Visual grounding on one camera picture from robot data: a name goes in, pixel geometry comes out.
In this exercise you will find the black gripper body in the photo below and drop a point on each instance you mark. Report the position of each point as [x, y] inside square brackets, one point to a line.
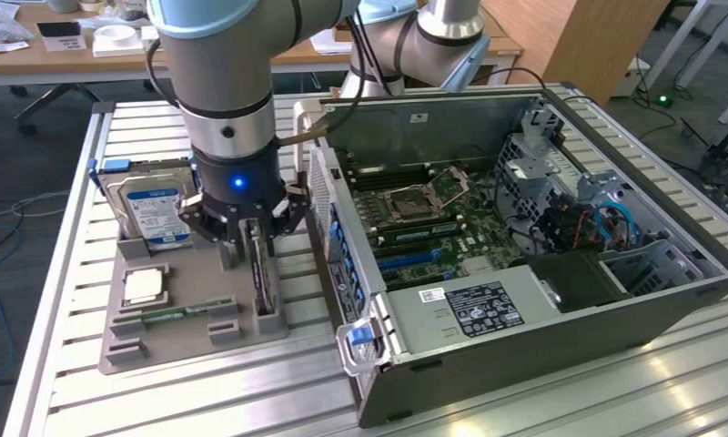
[238, 182]

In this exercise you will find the graphics card with fan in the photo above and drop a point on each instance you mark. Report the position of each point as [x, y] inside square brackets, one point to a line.
[260, 282]

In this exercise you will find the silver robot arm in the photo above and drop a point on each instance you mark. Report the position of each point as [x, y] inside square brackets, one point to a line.
[218, 68]

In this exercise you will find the hard disk blue carrier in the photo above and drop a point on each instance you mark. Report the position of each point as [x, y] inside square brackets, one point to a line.
[145, 209]

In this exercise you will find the black RAM slot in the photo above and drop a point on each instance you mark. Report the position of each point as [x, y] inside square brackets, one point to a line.
[394, 186]

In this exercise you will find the silver CPU chip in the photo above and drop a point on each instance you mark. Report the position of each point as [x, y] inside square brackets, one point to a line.
[143, 286]

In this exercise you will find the CPU socket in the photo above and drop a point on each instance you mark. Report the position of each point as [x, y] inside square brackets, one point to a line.
[409, 205]

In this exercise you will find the green RAM stick with label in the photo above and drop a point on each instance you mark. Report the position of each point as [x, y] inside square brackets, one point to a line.
[418, 232]

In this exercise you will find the blue expansion slot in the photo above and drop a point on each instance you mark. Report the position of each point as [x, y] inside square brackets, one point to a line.
[409, 260]

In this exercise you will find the metal socket cover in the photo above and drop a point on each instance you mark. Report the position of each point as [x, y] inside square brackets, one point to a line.
[448, 184]

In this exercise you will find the grey parts rack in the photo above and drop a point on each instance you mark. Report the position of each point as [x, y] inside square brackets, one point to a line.
[175, 346]

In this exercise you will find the blue plastic release latch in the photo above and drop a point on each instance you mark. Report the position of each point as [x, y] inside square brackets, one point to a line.
[358, 339]

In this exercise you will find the green motherboard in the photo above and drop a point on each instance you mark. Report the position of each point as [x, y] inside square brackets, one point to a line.
[478, 236]

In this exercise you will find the silver chipset heatsink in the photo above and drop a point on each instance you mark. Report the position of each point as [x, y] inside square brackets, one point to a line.
[477, 267]

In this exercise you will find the white cube box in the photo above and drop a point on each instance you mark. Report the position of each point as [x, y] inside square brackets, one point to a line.
[147, 44]

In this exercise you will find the grey power supply unit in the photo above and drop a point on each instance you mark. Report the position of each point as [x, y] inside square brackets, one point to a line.
[424, 328]

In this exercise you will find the white paper stack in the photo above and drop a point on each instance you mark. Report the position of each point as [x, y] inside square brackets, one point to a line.
[333, 45]

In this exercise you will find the flat white box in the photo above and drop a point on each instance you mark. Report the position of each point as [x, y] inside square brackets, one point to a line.
[117, 51]

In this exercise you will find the dark office chair base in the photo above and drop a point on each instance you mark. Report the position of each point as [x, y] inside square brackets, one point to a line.
[50, 98]

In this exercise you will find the white tape roll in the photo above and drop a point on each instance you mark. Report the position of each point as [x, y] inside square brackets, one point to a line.
[102, 36]

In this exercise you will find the silver perforated drive cage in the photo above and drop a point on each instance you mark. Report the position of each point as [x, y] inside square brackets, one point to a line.
[533, 182]

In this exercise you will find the clear bag dark parts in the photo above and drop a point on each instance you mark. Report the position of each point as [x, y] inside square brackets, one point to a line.
[126, 13]

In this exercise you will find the black and white box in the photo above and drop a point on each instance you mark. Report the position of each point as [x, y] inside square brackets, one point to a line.
[59, 29]

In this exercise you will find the grey cup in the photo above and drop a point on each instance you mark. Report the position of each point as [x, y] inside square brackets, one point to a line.
[62, 5]

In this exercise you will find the white card red print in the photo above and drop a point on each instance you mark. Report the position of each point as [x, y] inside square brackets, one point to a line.
[5, 47]

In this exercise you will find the grey open PC case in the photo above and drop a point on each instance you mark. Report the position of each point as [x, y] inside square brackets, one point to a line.
[521, 373]

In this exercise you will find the clear plastic bag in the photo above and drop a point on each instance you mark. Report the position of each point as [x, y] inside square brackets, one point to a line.
[0, 23]

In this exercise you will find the wooden cabinet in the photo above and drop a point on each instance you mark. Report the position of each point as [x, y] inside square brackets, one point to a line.
[582, 45]

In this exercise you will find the silver disk bay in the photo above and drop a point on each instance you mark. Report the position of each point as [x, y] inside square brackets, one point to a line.
[649, 268]

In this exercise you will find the white box red dot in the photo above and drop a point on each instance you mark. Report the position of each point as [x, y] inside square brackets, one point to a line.
[633, 84]

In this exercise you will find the black device green light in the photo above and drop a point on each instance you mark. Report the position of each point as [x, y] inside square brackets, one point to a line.
[662, 98]

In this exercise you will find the black equipment stand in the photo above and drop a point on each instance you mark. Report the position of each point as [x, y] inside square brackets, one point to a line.
[724, 150]

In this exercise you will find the black rear panel switch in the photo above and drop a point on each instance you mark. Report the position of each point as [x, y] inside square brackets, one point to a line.
[334, 174]

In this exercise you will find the silver drive bracket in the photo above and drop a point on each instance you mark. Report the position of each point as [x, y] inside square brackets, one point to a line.
[600, 182]

